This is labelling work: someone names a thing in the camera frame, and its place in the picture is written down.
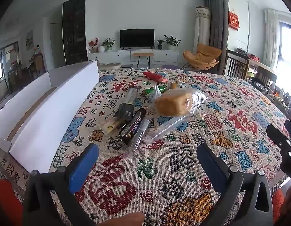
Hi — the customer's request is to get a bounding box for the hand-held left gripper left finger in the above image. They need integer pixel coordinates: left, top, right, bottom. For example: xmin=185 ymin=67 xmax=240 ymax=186
xmin=22 ymin=143 xmax=100 ymax=226

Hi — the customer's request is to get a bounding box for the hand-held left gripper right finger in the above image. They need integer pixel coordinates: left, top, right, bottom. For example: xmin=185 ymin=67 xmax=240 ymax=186
xmin=197 ymin=143 xmax=274 ymax=226

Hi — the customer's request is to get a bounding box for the yellow white snack packet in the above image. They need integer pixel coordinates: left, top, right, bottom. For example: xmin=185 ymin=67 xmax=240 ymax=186
xmin=98 ymin=118 xmax=126 ymax=135

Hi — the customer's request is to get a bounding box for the white cardboard box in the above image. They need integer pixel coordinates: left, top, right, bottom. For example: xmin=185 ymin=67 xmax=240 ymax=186
xmin=0 ymin=61 xmax=100 ymax=173

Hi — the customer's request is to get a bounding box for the long clear snack packet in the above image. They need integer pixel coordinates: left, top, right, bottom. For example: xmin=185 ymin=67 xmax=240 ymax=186
xmin=143 ymin=115 xmax=189 ymax=144

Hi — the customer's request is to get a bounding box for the dark brown chocolate bar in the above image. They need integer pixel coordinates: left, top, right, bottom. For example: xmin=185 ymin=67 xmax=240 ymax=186
xmin=119 ymin=108 xmax=146 ymax=145

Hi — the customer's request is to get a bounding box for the silver snack bar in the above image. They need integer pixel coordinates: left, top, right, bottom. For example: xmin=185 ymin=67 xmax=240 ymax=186
xmin=130 ymin=119 xmax=152 ymax=151

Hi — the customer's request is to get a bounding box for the black snack packet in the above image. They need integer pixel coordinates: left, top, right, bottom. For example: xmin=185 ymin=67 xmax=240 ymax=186
xmin=113 ymin=103 xmax=134 ymax=119

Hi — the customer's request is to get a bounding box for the bread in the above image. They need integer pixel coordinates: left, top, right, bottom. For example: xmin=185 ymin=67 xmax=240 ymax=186
xmin=155 ymin=87 xmax=208 ymax=117

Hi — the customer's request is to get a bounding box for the clear grey snack packet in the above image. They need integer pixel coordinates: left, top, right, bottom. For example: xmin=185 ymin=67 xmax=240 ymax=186
xmin=125 ymin=87 xmax=139 ymax=105

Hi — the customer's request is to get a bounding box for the green sausage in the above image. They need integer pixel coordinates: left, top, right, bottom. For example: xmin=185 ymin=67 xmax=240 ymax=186
xmin=142 ymin=86 xmax=167 ymax=96

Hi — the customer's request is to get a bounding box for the white green snack packet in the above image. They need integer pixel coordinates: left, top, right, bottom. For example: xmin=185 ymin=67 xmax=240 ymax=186
xmin=145 ymin=85 xmax=162 ymax=103

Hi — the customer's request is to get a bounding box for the red snack packet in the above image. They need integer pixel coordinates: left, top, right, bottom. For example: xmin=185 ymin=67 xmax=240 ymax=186
xmin=143 ymin=71 xmax=168 ymax=83

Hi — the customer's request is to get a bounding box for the person's left hand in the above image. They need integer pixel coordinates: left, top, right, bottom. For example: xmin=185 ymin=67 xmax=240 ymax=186
xmin=105 ymin=212 xmax=145 ymax=226

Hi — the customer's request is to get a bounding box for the printed woven blanket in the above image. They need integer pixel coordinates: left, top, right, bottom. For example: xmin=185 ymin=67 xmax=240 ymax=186
xmin=0 ymin=69 xmax=291 ymax=226

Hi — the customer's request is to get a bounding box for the dark wooden chair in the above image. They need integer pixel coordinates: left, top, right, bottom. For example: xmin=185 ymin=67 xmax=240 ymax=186
xmin=223 ymin=49 xmax=251 ymax=79
xmin=248 ymin=65 xmax=278 ymax=88

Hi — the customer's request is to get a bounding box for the wooden dining table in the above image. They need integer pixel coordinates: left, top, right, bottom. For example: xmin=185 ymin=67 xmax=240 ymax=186
xmin=249 ymin=56 xmax=278 ymax=76

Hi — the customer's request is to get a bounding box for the red cloth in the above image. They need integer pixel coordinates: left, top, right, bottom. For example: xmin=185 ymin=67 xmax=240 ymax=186
xmin=0 ymin=179 xmax=23 ymax=226
xmin=272 ymin=189 xmax=286 ymax=226

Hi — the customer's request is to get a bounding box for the bright window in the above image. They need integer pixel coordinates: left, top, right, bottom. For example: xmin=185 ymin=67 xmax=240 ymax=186
xmin=276 ymin=22 xmax=291 ymax=92

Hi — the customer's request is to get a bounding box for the white curtain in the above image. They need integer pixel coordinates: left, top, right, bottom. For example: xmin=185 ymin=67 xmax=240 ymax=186
xmin=264 ymin=9 xmax=281 ymax=69

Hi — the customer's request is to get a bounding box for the orange lounge chair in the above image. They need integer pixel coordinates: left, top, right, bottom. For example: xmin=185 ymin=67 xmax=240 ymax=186
xmin=183 ymin=44 xmax=222 ymax=70

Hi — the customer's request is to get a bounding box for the wooden side cabinet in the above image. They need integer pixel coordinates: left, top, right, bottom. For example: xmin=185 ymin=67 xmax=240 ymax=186
xmin=8 ymin=53 xmax=46 ymax=85

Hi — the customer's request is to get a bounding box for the white television cabinet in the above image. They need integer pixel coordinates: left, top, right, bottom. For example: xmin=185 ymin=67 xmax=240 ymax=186
xmin=87 ymin=48 xmax=179 ymax=64

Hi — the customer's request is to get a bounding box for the red flower plant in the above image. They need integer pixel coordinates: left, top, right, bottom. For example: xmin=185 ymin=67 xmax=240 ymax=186
xmin=88 ymin=38 xmax=99 ymax=53

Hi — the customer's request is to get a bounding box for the glass balcony door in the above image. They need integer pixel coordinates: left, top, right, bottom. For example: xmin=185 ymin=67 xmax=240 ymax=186
xmin=0 ymin=42 xmax=20 ymax=104

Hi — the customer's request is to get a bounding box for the green potted plant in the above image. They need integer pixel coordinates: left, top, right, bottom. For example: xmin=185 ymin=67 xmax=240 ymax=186
xmin=102 ymin=38 xmax=115 ymax=51

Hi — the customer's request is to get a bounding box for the wooden stool with metal legs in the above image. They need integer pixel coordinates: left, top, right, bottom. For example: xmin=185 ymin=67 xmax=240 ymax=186
xmin=133 ymin=53 xmax=155 ymax=68

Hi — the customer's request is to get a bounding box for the grey curtain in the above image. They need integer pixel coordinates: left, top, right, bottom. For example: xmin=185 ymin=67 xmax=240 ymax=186
xmin=204 ymin=0 xmax=228 ymax=50

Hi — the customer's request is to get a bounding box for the white standing air conditioner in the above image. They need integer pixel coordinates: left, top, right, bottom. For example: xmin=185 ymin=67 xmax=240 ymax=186
xmin=195 ymin=6 xmax=211 ymax=52

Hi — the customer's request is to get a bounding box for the large leafy potted plant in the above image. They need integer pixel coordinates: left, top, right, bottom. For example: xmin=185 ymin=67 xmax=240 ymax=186
xmin=163 ymin=35 xmax=182 ymax=51

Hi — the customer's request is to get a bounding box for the dark tall cabinet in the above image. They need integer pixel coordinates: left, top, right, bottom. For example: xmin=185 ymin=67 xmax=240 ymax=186
xmin=62 ymin=0 xmax=88 ymax=66

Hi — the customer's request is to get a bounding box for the black television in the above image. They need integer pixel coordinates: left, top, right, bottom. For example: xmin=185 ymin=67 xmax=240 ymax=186
xmin=120 ymin=29 xmax=155 ymax=49

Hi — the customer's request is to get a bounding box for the red wall hanging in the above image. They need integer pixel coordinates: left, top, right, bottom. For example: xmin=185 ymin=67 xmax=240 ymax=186
xmin=228 ymin=9 xmax=240 ymax=31

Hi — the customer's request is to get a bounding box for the framed wall picture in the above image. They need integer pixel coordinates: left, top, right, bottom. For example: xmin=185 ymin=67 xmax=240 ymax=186
xmin=26 ymin=30 xmax=33 ymax=50

